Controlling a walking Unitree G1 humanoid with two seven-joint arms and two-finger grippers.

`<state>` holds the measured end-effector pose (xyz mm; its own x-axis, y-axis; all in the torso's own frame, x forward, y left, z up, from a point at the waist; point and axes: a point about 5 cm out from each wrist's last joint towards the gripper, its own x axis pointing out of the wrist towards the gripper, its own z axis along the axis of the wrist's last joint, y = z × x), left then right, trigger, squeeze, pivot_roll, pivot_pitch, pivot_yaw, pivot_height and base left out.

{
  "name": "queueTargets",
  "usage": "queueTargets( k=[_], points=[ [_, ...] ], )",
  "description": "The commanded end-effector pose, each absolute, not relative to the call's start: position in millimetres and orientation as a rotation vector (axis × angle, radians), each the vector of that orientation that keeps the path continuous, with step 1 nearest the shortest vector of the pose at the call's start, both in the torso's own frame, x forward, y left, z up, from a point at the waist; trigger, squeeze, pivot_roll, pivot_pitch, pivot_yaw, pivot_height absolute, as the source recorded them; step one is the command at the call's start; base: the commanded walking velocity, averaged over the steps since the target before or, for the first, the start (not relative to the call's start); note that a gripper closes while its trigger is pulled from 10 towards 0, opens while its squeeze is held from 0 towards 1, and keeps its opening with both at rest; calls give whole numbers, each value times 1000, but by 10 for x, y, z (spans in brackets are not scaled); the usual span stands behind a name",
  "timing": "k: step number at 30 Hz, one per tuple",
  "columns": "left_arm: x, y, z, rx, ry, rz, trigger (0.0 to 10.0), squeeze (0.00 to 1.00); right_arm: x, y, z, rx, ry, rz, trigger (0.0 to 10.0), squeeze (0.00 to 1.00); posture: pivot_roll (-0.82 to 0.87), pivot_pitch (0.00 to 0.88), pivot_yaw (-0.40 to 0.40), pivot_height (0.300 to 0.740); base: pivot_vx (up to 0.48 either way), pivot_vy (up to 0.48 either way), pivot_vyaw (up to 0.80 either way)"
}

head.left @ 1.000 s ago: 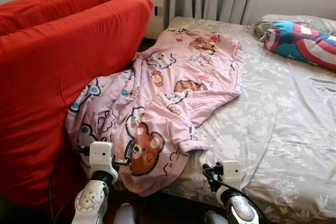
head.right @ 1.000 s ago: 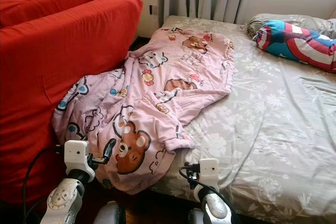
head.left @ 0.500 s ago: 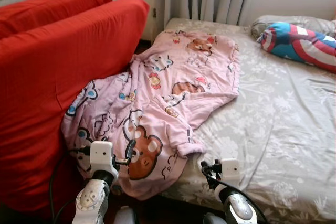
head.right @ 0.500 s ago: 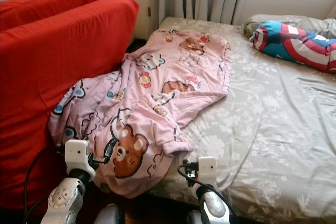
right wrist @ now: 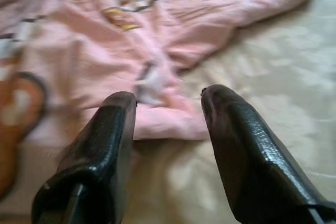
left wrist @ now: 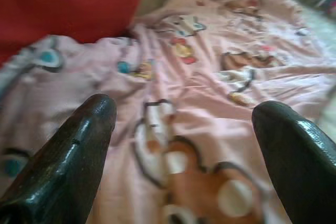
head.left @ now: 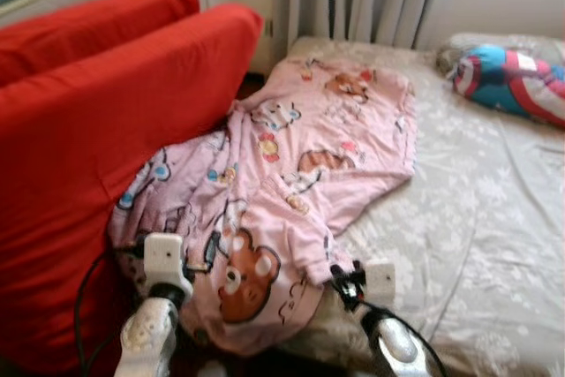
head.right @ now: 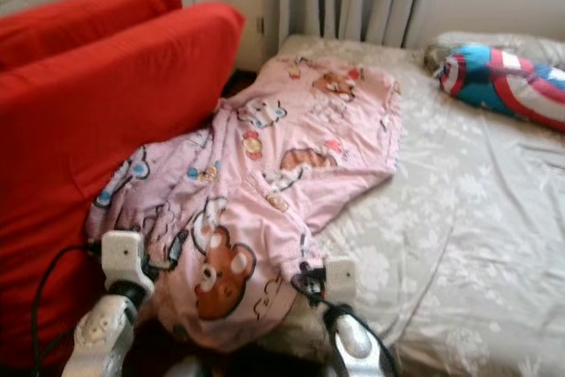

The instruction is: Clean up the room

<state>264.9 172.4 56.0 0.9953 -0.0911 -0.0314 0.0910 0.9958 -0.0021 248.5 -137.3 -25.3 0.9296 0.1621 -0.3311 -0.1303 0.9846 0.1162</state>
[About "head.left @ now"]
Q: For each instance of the pink cartoon bear blanket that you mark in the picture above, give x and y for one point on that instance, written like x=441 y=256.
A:
x=327 y=130

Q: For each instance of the grey robot left leg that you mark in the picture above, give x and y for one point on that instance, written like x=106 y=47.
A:
x=212 y=369

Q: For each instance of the bed with beige floral sheet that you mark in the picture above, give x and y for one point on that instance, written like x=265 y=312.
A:
x=477 y=218

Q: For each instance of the red cushion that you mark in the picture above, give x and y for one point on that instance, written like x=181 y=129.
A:
x=88 y=28
x=88 y=130

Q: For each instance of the red white blue bolster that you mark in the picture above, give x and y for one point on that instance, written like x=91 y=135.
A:
x=512 y=81

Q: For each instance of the crumpled beige pillow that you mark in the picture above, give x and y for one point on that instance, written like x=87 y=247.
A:
x=530 y=41

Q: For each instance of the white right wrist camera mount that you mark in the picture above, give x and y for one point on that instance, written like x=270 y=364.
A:
x=381 y=282

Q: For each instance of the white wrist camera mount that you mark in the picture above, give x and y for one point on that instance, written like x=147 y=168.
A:
x=163 y=258
x=381 y=282

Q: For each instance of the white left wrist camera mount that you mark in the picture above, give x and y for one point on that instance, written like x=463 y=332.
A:
x=163 y=258

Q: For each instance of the black wall socket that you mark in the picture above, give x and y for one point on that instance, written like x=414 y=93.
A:
x=268 y=27

